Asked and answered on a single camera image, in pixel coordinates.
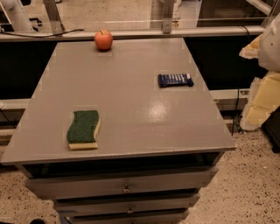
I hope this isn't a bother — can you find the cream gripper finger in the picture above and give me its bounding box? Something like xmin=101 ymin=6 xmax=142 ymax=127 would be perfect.
xmin=240 ymin=71 xmax=280 ymax=131
xmin=239 ymin=35 xmax=262 ymax=60

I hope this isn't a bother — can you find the green and yellow sponge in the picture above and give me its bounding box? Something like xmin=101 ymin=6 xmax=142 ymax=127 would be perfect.
xmin=66 ymin=110 xmax=101 ymax=150

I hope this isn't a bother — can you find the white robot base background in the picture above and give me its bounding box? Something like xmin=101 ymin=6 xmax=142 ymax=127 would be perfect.
xmin=0 ymin=0 xmax=33 ymax=32

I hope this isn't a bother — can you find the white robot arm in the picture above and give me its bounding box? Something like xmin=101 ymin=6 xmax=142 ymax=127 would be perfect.
xmin=239 ymin=14 xmax=280 ymax=130

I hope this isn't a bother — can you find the blue snack bar wrapper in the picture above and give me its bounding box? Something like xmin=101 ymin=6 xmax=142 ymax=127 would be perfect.
xmin=157 ymin=73 xmax=194 ymax=88

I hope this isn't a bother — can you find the grey drawer cabinet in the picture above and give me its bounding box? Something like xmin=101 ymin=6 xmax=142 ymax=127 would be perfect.
xmin=0 ymin=37 xmax=237 ymax=224

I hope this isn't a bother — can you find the red apple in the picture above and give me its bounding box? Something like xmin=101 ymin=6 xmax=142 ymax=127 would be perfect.
xmin=94 ymin=30 xmax=113 ymax=51

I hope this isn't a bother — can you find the bottom grey drawer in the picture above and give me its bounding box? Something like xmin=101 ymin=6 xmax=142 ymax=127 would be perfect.
xmin=70 ymin=209 xmax=189 ymax=224

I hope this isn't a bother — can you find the grey drawer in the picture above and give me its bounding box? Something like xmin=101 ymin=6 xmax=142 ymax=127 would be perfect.
xmin=26 ymin=166 xmax=218 ymax=200
xmin=54 ymin=192 xmax=200 ymax=217
xmin=70 ymin=209 xmax=189 ymax=224

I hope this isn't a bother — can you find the middle grey drawer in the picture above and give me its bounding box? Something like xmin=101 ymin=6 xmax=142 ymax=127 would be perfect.
xmin=54 ymin=192 xmax=200 ymax=217

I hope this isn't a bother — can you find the top grey drawer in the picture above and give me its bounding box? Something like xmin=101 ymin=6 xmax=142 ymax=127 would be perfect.
xmin=26 ymin=166 xmax=218 ymax=200

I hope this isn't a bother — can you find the grey metal railing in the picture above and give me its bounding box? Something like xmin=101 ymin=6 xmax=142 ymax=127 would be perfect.
xmin=0 ymin=25 xmax=264 ymax=42

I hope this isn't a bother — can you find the black hanging cable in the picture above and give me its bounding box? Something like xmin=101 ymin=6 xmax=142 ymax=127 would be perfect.
xmin=231 ymin=25 xmax=251 ymax=137

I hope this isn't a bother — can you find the black cable on rail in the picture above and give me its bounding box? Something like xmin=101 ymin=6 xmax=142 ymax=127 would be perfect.
xmin=0 ymin=28 xmax=86 ymax=39

